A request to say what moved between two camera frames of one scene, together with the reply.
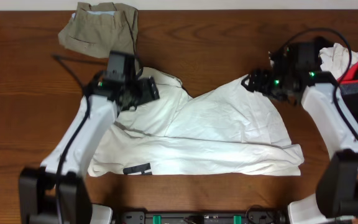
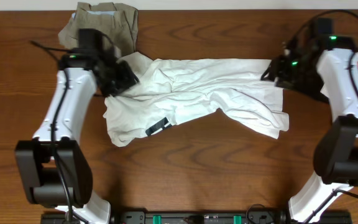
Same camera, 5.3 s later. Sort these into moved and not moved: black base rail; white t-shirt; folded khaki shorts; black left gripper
Moved: black left gripper; white t-shirt
Not moved: folded khaki shorts; black base rail
